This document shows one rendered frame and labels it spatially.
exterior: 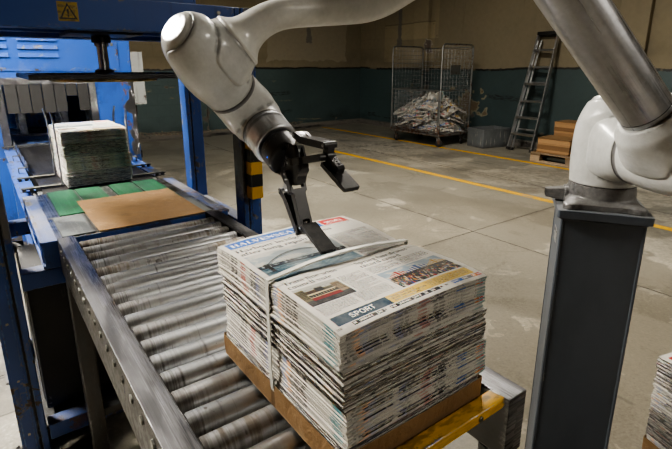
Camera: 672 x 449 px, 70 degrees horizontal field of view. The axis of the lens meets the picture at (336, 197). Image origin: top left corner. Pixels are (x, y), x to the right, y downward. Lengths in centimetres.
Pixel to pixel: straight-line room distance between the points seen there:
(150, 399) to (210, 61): 57
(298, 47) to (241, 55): 1000
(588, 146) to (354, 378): 87
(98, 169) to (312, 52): 886
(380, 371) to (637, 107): 71
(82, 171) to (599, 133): 211
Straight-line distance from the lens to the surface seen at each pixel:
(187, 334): 109
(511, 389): 94
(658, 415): 115
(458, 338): 77
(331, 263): 79
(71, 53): 408
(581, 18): 99
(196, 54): 83
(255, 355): 87
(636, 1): 810
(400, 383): 71
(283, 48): 1065
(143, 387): 96
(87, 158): 252
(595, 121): 129
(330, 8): 94
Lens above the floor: 134
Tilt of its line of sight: 15 degrees down
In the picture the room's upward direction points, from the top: straight up
